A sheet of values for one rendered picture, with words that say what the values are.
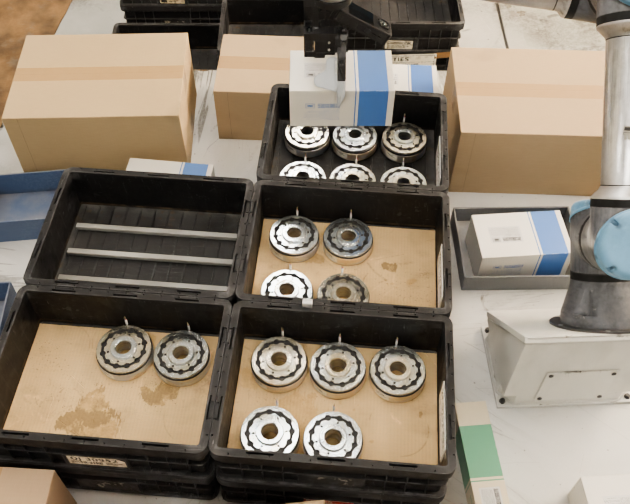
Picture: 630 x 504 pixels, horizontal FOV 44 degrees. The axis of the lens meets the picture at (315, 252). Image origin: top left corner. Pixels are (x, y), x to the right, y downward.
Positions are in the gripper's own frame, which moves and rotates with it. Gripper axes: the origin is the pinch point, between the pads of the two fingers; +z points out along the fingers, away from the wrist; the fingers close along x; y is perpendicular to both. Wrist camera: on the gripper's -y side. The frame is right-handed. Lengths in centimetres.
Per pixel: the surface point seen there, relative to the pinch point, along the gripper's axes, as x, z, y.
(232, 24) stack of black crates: -116, 72, 34
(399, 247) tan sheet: 19.9, 27.8, -12.4
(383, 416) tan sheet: 58, 28, -7
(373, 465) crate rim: 71, 18, -4
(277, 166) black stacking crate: -3.3, 27.7, 13.7
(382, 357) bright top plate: 48, 25, -7
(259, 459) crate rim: 70, 18, 14
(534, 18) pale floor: -172, 111, -93
